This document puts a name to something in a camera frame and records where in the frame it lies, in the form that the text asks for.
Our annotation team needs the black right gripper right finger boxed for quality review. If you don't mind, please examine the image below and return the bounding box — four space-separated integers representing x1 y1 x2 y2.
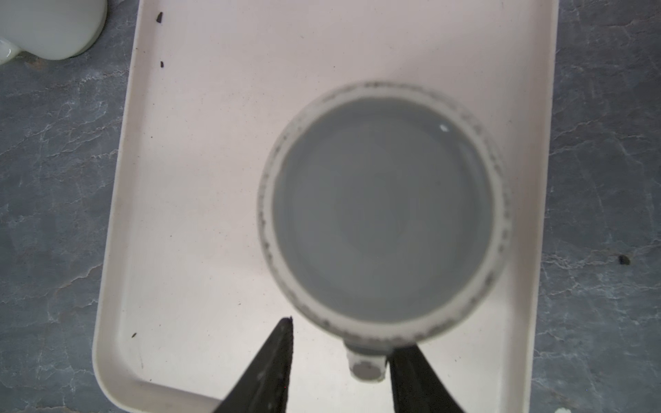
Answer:
388 345 465 413

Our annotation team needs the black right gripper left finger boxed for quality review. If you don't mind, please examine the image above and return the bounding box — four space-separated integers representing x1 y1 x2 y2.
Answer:
213 318 294 413

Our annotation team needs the beige plastic tray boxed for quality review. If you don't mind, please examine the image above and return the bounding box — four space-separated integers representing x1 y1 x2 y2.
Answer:
93 1 559 412

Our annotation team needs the grey mug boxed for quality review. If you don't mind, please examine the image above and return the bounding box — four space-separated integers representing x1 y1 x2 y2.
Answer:
258 81 514 382

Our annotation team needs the cream white mug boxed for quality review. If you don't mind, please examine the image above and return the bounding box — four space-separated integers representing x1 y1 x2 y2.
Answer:
1 0 108 64

